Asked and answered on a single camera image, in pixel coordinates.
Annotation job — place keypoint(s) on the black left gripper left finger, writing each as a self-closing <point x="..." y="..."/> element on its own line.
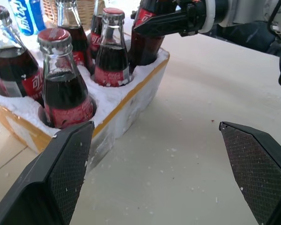
<point x="42" y="178"/>

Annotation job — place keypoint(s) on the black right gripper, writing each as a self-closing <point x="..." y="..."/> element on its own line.
<point x="196" y="16"/>

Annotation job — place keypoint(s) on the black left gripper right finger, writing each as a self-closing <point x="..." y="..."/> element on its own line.
<point x="260" y="168"/>

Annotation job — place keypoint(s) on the glass cola bottle red label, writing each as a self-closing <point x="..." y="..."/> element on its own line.
<point x="111" y="58"/>
<point x="65" y="93"/>
<point x="145" y="49"/>
<point x="96" y="28"/>
<point x="73" y="35"/>
<point x="14" y="66"/>

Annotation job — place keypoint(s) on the white foam crate yellow tape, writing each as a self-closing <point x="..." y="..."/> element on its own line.
<point x="108" y="95"/>

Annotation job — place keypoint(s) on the woven wicker basket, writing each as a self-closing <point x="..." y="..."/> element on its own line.
<point x="86" y="14"/>

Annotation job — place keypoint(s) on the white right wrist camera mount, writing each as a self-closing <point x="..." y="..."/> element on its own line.
<point x="209" y="14"/>

